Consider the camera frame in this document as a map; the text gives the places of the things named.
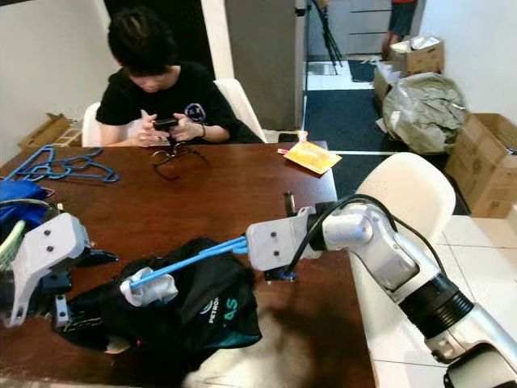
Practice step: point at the black printed t-shirt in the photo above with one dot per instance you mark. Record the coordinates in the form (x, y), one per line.
(202, 315)

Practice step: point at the blue plastic hanger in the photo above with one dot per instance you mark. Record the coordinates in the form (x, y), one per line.
(186, 259)
(52, 160)
(109, 176)

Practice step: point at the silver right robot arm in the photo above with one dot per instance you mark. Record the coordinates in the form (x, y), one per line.
(420, 275)

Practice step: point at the bright blue shirt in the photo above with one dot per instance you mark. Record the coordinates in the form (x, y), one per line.
(20, 206)

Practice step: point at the yellow packet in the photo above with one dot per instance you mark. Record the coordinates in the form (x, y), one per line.
(311, 155)

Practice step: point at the white plastic chair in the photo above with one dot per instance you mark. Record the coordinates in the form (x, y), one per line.
(412, 198)
(242, 101)

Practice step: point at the black eyeglasses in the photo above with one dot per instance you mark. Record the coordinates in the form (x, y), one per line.
(182, 152)

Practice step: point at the small open cardboard box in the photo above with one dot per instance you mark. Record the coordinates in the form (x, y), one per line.
(52, 131)

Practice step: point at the dark blue rug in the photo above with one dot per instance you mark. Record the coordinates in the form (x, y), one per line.
(343, 121)

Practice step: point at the black smartphone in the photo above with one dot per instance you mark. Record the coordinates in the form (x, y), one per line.
(166, 124)

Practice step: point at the seated person in black shirt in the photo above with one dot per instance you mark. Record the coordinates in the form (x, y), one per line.
(170, 93)

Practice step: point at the grey-green stuffed bag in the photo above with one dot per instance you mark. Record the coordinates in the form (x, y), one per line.
(424, 113)

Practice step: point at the large cardboard box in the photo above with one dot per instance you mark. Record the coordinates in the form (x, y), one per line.
(485, 166)

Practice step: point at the black tripod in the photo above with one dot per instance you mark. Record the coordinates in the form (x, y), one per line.
(327, 32)

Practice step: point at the cardboard box with foil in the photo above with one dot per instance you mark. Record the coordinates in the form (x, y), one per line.
(416, 58)

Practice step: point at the standing person in red shirt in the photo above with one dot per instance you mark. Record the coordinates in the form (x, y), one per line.
(404, 20)

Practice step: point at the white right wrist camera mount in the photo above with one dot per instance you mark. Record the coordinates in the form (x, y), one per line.
(279, 238)

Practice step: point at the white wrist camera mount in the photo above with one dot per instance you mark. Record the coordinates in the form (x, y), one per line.
(52, 250)
(279, 238)

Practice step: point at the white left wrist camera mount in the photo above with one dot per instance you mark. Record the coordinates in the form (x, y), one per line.
(52, 250)

